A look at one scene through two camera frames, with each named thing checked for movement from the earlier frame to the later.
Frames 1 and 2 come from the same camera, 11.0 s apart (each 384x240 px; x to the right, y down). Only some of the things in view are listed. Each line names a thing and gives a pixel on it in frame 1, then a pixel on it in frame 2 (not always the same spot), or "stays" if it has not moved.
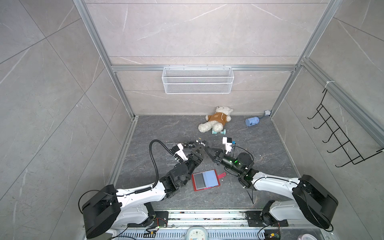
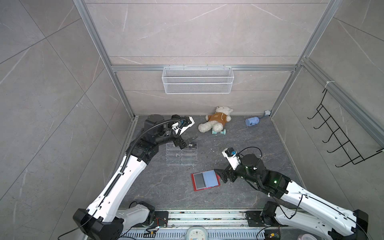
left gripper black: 197,157 to 178,141
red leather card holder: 206,179 stays
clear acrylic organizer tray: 170,158 stays
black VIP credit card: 189,144 stays
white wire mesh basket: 198,80 stays
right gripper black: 216,150 to 223,173
